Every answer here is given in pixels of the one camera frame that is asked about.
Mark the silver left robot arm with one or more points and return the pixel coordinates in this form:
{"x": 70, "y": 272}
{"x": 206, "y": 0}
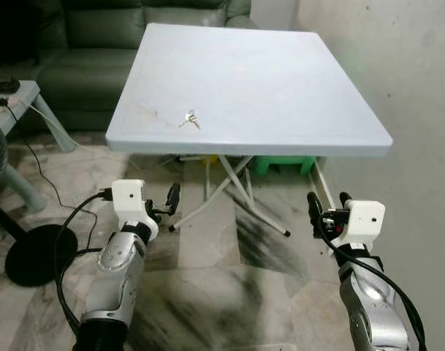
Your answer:
{"x": 120, "y": 270}

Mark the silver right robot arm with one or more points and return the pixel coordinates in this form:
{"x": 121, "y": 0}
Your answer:
{"x": 372, "y": 300}

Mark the standing fan with black base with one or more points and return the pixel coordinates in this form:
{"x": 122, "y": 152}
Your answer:
{"x": 39, "y": 256}

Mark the white folding table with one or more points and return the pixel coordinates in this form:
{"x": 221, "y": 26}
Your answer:
{"x": 259, "y": 80}

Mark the dark green leather sofa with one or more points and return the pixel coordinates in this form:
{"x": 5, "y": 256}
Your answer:
{"x": 98, "y": 73}

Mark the grey side table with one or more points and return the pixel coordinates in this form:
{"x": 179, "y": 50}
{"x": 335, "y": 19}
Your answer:
{"x": 14, "y": 110}

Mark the black device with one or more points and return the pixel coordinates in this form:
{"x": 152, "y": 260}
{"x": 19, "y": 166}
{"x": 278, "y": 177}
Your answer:
{"x": 3, "y": 85}

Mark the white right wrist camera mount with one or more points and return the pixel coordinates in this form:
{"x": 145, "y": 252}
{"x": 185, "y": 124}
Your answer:
{"x": 367, "y": 219}

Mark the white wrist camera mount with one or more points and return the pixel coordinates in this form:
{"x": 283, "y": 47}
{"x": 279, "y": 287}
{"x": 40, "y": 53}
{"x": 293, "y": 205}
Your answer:
{"x": 127, "y": 197}
{"x": 367, "y": 219}

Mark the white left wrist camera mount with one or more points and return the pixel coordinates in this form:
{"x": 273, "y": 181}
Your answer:
{"x": 127, "y": 197}

